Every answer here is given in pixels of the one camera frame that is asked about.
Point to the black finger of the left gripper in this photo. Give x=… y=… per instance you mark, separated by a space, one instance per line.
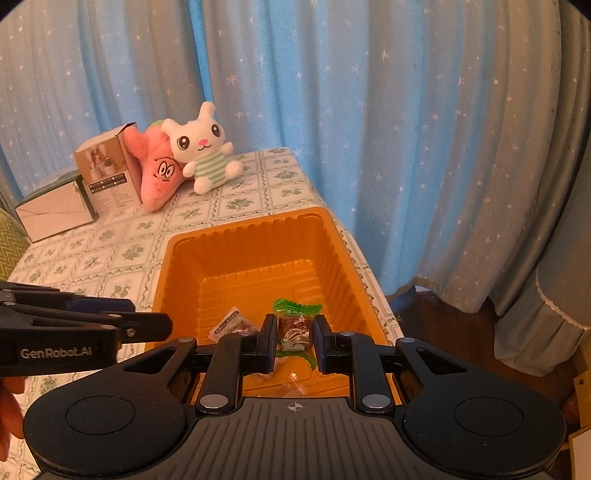
x=132 y=327
x=53 y=298

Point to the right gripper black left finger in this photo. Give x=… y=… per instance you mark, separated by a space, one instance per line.
x=235 y=356

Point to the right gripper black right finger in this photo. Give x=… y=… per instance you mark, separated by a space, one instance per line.
x=356 y=356

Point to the dark seaweed snack packet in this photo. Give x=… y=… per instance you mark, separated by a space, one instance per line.
x=233 y=322

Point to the green brown candy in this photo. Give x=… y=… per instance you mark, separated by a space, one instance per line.
x=294 y=329

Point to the person's left hand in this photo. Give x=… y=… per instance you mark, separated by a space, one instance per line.
x=10 y=413

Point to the green zigzag cushion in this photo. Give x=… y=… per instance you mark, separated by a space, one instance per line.
x=13 y=243

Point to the white flat cardboard box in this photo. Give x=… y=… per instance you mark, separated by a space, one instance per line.
x=56 y=207

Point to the orange plastic tray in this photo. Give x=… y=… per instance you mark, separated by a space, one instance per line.
x=249 y=264

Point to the brown white product box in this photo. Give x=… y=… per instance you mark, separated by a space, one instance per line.
x=111 y=175

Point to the pink starfish plush toy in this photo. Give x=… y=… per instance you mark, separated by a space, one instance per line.
x=161 y=174

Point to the grey lace-trimmed curtain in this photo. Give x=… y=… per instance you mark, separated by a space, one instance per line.
x=550 y=315

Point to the white bunny plush toy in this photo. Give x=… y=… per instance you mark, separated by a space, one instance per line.
x=200 y=147

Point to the blue star curtain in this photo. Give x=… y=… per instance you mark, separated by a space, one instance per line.
x=443 y=134

